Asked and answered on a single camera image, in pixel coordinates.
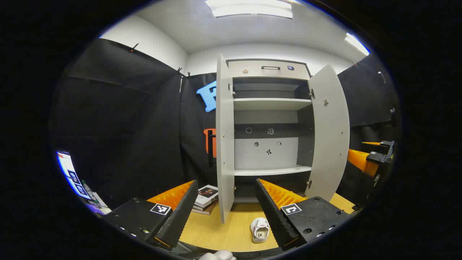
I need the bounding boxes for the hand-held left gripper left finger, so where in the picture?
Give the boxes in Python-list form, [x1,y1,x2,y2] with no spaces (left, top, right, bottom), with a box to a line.
[105,179,199,250]

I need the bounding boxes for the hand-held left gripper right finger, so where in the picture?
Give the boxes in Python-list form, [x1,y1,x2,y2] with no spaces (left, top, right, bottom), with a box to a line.
[255,178,352,251]

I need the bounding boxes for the white shoe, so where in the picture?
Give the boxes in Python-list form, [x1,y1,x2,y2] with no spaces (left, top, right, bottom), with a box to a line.
[250,217,270,243]

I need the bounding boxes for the grey cabinet door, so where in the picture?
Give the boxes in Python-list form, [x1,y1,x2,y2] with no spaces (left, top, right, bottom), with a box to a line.
[208,53,235,224]
[305,64,350,203]

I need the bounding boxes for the grey shoe cabinet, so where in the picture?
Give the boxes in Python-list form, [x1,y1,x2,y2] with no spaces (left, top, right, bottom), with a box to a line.
[226,59,314,204]

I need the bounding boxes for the grey cabinet drawer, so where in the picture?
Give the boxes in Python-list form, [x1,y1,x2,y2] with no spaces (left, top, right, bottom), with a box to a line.
[227,60,311,80]

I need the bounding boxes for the white cover book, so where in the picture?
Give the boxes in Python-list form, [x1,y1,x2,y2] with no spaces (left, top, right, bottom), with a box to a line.
[195,185,219,208]

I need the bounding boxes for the plastic bottle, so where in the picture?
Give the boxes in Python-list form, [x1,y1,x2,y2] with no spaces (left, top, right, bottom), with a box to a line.
[81,181,98,202]

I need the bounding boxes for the small ceiling light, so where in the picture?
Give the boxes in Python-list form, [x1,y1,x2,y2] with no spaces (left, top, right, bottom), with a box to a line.
[345,32,370,56]

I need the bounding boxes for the black backdrop cloth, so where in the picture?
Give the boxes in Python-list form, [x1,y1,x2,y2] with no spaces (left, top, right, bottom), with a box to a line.
[51,38,400,210]

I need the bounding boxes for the computer monitor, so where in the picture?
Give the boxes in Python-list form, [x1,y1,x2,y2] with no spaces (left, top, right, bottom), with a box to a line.
[56,150,91,200]

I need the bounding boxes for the large ceiling light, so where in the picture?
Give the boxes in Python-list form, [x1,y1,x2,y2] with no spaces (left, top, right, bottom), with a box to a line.
[205,0,293,19]

